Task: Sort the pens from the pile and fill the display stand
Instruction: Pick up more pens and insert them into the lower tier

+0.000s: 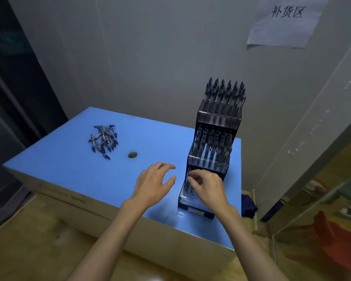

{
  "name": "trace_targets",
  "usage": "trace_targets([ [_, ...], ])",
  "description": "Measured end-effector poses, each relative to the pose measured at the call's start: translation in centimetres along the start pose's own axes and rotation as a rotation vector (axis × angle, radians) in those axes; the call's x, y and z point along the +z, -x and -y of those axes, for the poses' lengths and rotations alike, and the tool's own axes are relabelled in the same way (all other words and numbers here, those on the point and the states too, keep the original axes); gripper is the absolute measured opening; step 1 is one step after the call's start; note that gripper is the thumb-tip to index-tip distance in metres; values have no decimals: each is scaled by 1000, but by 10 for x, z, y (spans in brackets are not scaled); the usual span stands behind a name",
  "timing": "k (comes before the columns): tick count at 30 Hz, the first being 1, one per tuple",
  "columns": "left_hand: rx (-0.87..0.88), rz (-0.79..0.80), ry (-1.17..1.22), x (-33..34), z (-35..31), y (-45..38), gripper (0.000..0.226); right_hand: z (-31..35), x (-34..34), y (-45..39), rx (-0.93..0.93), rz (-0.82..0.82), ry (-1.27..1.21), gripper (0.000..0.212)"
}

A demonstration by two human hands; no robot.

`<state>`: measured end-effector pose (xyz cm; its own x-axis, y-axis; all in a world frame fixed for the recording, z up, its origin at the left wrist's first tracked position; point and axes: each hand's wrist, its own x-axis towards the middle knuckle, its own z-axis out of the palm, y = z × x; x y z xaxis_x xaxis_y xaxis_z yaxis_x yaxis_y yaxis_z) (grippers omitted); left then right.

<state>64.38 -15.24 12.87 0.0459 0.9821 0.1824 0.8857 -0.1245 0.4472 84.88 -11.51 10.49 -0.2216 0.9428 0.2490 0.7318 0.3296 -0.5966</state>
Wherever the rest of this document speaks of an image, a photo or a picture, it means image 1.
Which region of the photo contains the person's left hand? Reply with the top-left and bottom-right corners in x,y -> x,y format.
122,162 -> 177,213

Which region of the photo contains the person's right hand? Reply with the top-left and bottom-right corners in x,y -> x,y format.
187,169 -> 240,222

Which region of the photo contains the black tiered pen display stand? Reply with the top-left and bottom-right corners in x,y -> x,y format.
177,99 -> 246,220

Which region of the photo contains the pile of grey pens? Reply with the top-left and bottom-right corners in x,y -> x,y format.
87,124 -> 119,160

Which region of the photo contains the person's right forearm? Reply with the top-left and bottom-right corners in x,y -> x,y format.
219,208 -> 290,281

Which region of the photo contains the dark blue cloth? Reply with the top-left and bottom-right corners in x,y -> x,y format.
241,193 -> 258,219

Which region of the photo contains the blue table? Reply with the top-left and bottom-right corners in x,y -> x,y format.
3,107 -> 242,251

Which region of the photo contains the red plastic stool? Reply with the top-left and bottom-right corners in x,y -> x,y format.
286,210 -> 351,272

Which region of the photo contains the black shelf unit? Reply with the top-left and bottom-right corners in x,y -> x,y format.
0,0 -> 69,231

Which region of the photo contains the white paper wall sign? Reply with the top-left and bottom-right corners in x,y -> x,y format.
246,0 -> 330,50

